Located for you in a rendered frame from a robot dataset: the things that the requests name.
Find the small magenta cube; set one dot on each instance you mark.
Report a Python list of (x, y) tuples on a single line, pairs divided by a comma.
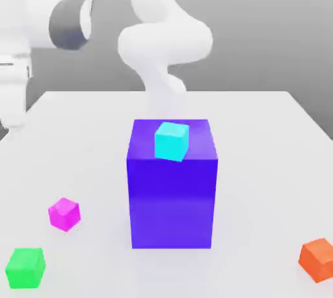
[(64, 216)]

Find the small green cube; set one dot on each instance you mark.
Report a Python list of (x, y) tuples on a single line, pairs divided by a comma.
[(25, 268)]

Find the small cyan cube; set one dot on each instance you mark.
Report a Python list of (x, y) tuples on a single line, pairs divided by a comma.
[(170, 143)]

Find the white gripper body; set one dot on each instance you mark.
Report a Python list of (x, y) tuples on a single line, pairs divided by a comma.
[(13, 102)]

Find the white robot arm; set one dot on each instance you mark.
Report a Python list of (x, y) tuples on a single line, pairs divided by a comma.
[(166, 40)]

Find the large purple box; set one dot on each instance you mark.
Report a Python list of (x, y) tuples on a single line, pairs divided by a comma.
[(171, 199)]

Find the small orange cube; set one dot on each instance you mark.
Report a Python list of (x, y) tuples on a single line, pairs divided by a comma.
[(318, 260)]

